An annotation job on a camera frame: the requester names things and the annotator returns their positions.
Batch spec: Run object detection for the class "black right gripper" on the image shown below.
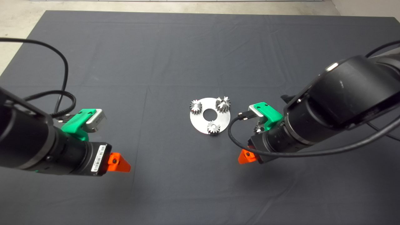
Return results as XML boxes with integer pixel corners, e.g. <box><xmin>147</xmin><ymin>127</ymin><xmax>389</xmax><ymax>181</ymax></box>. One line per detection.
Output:
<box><xmin>238</xmin><ymin>122</ymin><xmax>301</xmax><ymax>165</ymax></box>

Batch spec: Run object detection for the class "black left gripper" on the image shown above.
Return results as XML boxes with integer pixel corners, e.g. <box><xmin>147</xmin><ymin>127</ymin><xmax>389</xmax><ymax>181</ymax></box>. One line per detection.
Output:
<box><xmin>33</xmin><ymin>131</ymin><xmax>132</xmax><ymax>176</ymax></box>

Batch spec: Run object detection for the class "large steel gear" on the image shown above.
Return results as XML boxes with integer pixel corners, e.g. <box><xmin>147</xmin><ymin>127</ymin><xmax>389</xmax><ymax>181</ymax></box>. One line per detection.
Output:
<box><xmin>216</xmin><ymin>96</ymin><xmax>231</xmax><ymax>113</ymax></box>

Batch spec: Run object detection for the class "round metal plate with hole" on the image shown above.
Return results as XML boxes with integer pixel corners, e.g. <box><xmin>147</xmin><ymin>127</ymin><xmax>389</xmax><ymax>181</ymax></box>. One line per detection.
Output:
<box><xmin>190</xmin><ymin>97</ymin><xmax>231</xmax><ymax>135</ymax></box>

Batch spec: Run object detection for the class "dark grey table cloth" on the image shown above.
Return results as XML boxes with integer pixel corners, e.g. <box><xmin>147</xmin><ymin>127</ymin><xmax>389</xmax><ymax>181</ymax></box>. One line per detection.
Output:
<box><xmin>0</xmin><ymin>10</ymin><xmax>400</xmax><ymax>225</ymax></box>

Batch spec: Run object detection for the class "black right camera cable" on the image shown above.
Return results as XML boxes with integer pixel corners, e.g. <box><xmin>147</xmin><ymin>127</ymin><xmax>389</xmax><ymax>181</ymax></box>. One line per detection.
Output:
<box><xmin>227</xmin><ymin>40</ymin><xmax>400</xmax><ymax>157</ymax></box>

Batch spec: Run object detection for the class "right silver camera box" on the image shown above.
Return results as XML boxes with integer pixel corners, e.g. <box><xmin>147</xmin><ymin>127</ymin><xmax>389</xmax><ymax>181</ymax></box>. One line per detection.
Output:
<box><xmin>248</xmin><ymin>105</ymin><xmax>264</xmax><ymax>118</ymax></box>

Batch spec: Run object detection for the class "silver camera box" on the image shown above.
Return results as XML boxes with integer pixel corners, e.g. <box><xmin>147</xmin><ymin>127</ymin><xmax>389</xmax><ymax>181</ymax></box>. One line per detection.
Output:
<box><xmin>248</xmin><ymin>105</ymin><xmax>264</xmax><ymax>118</ymax></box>
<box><xmin>85</xmin><ymin>109</ymin><xmax>107</xmax><ymax>133</ymax></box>

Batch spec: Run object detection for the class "left silver camera box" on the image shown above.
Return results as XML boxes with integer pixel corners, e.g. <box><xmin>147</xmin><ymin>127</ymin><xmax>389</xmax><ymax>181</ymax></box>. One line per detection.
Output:
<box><xmin>85</xmin><ymin>109</ymin><xmax>107</xmax><ymax>133</ymax></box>

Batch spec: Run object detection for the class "right green camera mount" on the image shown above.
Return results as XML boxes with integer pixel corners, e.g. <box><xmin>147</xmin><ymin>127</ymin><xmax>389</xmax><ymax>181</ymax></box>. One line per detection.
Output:
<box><xmin>252</xmin><ymin>102</ymin><xmax>284</xmax><ymax>132</ymax></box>

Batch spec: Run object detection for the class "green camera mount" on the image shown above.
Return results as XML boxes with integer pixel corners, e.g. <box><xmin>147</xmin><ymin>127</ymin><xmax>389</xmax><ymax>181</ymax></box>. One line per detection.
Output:
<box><xmin>60</xmin><ymin>108</ymin><xmax>97</xmax><ymax>142</ymax></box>
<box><xmin>252</xmin><ymin>102</ymin><xmax>284</xmax><ymax>132</ymax></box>

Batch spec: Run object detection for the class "left green camera mount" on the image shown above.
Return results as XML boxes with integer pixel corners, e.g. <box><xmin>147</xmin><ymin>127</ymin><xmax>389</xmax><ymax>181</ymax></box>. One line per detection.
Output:
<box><xmin>60</xmin><ymin>108</ymin><xmax>97</xmax><ymax>142</ymax></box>

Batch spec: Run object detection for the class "braided black left cable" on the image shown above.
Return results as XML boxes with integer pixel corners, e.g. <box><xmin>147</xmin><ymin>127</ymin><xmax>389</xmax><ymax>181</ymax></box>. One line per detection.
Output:
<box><xmin>23</xmin><ymin>90</ymin><xmax>77</xmax><ymax>122</ymax></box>

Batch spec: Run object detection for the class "thin black left cable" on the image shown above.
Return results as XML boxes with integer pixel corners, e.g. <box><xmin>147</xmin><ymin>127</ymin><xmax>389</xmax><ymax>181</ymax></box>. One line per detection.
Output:
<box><xmin>0</xmin><ymin>37</ymin><xmax>69</xmax><ymax>114</ymax></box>

